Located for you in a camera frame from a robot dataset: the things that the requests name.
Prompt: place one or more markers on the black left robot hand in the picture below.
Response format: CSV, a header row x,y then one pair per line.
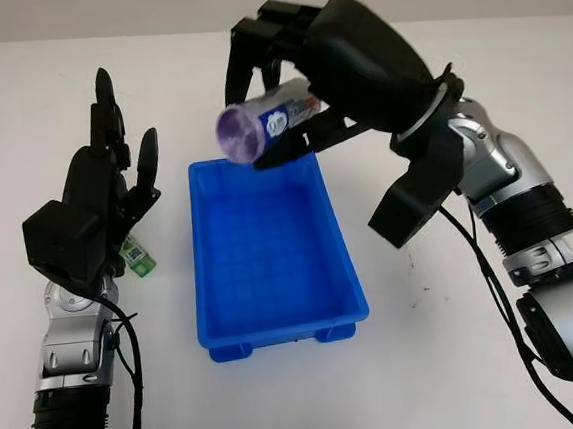
x,y
89,171

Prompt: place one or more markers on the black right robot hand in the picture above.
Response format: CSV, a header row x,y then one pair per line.
x,y
363,62

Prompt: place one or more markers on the small green carton box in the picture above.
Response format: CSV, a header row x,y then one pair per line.
x,y
140,257

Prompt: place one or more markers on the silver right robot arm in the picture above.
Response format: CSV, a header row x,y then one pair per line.
x,y
513,164

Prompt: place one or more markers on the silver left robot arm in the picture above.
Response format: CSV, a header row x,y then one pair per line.
x,y
69,341

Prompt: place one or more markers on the blue plastic tray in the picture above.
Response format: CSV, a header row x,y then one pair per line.
x,y
270,261

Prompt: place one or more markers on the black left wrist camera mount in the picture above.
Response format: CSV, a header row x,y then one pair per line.
x,y
62,234

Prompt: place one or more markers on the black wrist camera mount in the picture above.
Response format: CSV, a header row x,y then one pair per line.
x,y
415,198
62,234

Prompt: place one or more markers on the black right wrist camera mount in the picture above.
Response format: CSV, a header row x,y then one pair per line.
x,y
415,198

